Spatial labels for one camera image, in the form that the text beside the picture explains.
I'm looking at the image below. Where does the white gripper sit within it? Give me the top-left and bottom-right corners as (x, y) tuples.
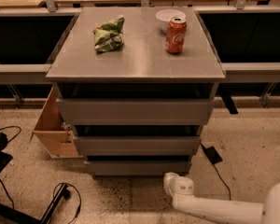
(163, 173), (194, 199)

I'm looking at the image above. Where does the grey bottom drawer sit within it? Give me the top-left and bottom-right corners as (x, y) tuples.
(84, 156), (191, 176)

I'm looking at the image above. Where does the grey drawer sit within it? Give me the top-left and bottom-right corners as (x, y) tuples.
(55, 83), (219, 126)
(74, 125), (201, 156)
(84, 156), (191, 176)

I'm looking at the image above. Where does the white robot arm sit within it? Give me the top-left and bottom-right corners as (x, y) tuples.
(163, 173), (280, 224)

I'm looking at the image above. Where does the grey drawer cabinet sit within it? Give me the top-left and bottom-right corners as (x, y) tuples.
(47, 7), (225, 176)

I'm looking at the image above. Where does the grey middle drawer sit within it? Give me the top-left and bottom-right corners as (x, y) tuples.
(74, 125), (201, 156)

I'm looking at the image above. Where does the grey top drawer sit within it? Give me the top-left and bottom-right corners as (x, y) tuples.
(55, 83), (219, 126)

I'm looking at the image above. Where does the black power adapter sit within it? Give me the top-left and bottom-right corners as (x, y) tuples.
(203, 147), (222, 164)

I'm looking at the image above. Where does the cardboard box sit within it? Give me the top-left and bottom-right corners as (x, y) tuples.
(32, 89), (79, 158)

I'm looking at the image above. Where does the red soda can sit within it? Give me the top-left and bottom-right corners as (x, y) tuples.
(165, 17), (187, 54)

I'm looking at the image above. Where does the green chip bag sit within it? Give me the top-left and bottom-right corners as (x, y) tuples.
(92, 15), (125, 52)

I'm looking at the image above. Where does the white bowl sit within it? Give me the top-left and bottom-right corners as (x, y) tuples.
(156, 9), (186, 34)

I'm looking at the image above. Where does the black stand base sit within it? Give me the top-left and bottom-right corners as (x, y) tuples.
(0, 184), (69, 224)

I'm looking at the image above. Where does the black adapter cable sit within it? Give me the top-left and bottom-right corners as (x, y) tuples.
(213, 162), (232, 202)

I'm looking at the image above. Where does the black floor cable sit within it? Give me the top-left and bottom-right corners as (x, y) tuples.
(52, 182), (82, 224)

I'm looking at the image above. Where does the grey metal rail frame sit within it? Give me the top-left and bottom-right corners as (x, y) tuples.
(0, 0), (280, 84)

